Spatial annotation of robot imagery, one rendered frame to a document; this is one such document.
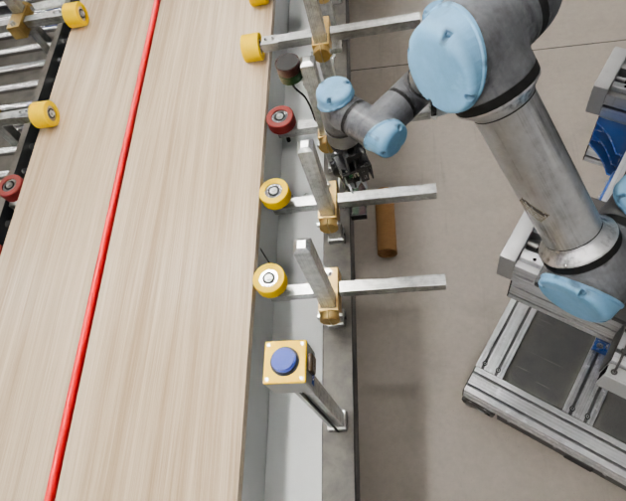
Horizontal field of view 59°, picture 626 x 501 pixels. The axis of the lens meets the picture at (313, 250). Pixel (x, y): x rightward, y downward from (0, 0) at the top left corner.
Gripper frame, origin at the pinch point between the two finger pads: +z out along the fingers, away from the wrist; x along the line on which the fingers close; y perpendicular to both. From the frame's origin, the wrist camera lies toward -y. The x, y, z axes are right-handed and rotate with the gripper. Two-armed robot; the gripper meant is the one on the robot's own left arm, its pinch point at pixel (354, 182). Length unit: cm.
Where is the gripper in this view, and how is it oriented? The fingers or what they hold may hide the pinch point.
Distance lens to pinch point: 139.5
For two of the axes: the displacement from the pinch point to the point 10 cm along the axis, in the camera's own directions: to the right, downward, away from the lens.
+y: 3.2, 8.0, -5.0
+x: 9.2, -3.8, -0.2
